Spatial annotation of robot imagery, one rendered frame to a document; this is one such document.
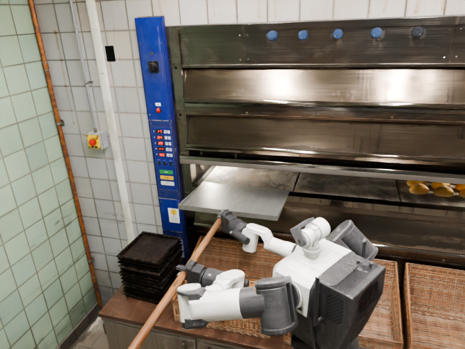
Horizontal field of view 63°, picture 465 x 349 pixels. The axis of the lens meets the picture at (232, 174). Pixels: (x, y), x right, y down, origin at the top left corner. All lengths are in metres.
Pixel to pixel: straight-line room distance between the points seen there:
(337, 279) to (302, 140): 1.01
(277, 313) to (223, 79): 1.32
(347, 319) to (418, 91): 1.17
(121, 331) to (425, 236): 1.79
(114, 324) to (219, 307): 1.36
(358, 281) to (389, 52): 1.13
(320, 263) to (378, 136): 0.95
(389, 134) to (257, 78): 0.72
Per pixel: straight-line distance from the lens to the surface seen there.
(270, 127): 2.08
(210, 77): 2.12
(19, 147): 2.50
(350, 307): 1.18
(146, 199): 2.55
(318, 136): 2.05
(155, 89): 2.21
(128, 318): 2.38
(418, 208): 2.20
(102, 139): 2.48
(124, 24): 2.29
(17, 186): 2.51
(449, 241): 2.32
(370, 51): 1.97
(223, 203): 2.12
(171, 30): 2.16
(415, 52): 1.98
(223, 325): 2.19
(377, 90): 1.98
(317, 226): 1.26
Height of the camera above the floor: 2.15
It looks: 23 degrees down
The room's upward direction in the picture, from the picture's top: 3 degrees counter-clockwise
